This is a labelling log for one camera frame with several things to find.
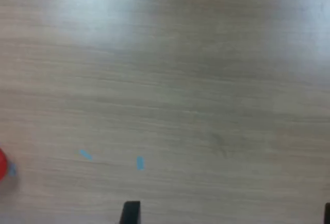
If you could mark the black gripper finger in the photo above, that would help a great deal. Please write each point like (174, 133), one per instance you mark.
(327, 214)
(130, 213)

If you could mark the small blue tape strip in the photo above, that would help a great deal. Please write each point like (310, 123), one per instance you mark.
(86, 154)
(12, 170)
(140, 163)

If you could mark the red plastic cup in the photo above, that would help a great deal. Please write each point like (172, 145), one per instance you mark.
(2, 164)

